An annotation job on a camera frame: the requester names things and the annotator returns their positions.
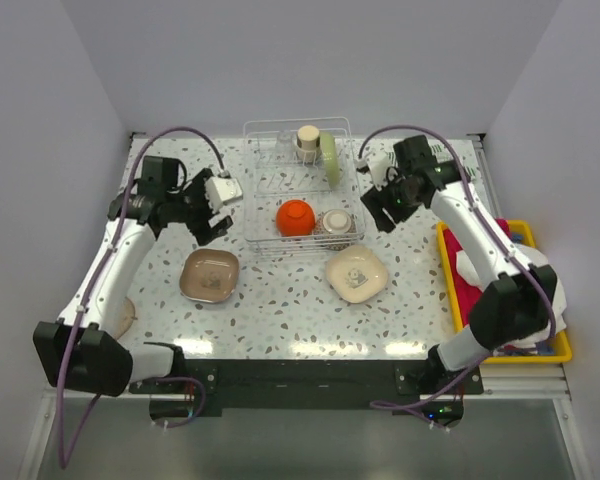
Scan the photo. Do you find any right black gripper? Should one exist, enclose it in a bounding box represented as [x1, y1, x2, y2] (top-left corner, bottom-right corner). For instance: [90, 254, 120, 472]
[362, 167, 423, 232]

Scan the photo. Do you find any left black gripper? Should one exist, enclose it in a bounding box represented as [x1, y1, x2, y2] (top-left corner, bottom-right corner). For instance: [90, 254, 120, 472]
[168, 169, 235, 245]

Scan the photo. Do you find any brown square panda plate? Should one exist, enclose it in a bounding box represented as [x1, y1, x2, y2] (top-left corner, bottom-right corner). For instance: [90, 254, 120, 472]
[179, 248, 240, 304]

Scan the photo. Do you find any patterned round bowl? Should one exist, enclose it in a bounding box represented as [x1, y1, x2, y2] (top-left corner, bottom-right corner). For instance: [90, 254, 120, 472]
[313, 209, 357, 251]

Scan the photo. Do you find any green square panda plate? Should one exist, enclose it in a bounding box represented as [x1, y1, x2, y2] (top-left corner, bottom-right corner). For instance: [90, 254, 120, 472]
[320, 131, 340, 190]

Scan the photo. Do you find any cream square panda plate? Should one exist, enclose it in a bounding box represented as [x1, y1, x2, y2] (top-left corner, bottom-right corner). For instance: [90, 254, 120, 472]
[325, 245, 389, 304]

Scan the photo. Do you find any orange round bowl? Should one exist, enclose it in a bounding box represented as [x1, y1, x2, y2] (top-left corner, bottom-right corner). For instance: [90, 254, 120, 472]
[275, 199, 316, 237]

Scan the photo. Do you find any white wire dish rack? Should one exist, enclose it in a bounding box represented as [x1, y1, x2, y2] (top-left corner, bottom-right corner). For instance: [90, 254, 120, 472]
[243, 117, 365, 254]

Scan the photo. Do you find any cream steel-lined cup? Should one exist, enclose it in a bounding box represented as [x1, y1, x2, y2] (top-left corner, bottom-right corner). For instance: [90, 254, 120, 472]
[295, 125, 321, 164]

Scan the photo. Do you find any clear glass cup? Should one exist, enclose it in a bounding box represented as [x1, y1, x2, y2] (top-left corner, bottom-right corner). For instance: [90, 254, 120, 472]
[274, 130, 294, 162]

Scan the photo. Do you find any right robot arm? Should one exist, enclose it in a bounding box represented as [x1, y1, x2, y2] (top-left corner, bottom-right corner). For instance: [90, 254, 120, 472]
[356, 128, 558, 393]

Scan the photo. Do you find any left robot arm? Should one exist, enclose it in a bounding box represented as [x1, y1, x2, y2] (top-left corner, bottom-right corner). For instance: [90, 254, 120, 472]
[33, 156, 243, 397]

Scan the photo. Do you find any green striped cloth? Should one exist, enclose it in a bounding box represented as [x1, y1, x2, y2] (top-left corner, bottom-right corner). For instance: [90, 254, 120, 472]
[386, 136, 460, 182]

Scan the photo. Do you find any white towel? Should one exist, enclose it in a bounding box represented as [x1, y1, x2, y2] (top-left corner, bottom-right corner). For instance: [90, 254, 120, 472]
[457, 251, 567, 333]

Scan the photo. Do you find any magenta cloth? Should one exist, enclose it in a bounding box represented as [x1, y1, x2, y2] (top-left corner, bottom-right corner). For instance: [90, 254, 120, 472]
[438, 223, 482, 330]

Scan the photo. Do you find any yellow plastic bin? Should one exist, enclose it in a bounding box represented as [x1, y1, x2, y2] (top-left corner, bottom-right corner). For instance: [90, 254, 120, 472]
[436, 219, 573, 365]

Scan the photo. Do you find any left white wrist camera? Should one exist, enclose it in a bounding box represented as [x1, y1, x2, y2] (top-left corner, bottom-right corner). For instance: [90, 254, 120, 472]
[204, 170, 243, 212]

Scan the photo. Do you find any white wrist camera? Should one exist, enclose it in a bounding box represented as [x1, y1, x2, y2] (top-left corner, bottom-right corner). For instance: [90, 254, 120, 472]
[355, 153, 400, 190]
[204, 170, 243, 212]

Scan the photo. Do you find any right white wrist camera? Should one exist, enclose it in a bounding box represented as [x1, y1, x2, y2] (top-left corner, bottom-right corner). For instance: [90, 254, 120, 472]
[355, 153, 400, 190]

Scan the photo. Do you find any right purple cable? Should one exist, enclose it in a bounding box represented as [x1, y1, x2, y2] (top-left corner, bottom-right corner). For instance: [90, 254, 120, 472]
[355, 124, 557, 427]

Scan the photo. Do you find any purple cable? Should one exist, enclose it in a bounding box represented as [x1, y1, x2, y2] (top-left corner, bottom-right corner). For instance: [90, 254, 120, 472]
[355, 124, 557, 427]
[55, 125, 228, 470]

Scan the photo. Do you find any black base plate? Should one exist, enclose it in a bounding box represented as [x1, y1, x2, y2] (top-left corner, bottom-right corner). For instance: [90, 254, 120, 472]
[129, 359, 454, 424]

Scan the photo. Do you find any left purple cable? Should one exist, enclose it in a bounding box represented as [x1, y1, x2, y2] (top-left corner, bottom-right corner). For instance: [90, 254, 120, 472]
[55, 125, 228, 470]

